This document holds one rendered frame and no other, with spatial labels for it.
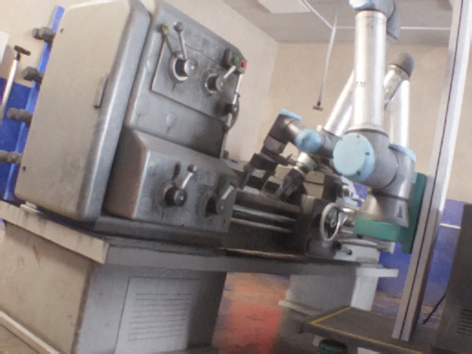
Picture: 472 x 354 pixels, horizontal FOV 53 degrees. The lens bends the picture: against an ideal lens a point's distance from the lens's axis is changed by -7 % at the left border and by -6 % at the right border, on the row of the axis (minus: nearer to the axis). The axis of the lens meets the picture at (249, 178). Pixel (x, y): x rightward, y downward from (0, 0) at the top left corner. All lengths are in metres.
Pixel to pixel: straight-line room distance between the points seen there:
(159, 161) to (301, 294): 2.42
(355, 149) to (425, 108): 5.34
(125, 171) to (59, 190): 0.25
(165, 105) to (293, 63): 6.28
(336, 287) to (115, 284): 2.27
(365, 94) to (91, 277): 1.09
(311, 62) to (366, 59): 6.11
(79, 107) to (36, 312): 0.76
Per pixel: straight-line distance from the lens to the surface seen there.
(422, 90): 7.03
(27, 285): 1.98
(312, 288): 3.82
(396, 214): 1.75
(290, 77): 7.95
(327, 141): 1.94
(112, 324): 1.80
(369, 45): 1.78
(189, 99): 1.89
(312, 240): 2.57
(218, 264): 1.97
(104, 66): 1.72
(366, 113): 1.68
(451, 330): 1.77
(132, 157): 1.64
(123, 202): 1.63
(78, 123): 1.74
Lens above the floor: 0.66
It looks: 4 degrees up
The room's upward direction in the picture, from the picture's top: 13 degrees clockwise
